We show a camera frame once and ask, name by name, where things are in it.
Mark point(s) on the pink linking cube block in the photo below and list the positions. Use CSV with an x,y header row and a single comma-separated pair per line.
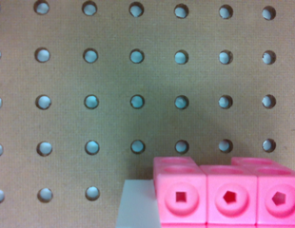
x,y
248,192

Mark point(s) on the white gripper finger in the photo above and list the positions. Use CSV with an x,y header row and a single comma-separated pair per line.
x,y
138,206

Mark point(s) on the brown perforated pegboard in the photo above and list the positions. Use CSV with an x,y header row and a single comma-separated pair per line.
x,y
94,90

